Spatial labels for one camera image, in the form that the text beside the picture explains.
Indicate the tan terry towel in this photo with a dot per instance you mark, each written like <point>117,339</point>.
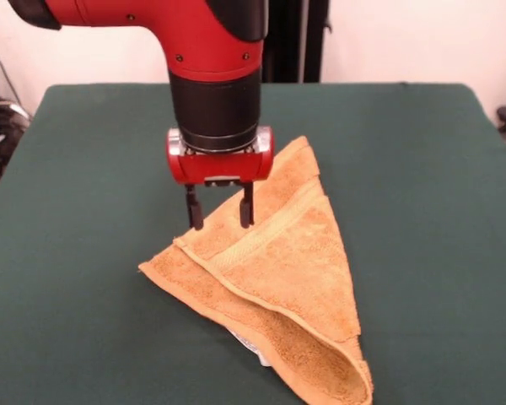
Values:
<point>286,274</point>

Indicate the dark green table cloth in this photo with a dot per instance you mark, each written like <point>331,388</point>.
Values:
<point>67,295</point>

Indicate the black upright stand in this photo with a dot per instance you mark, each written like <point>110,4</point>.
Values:
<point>295,42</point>

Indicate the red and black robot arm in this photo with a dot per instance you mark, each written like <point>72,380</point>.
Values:
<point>202,50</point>

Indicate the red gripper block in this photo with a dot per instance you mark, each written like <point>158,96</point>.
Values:
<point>219,166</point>

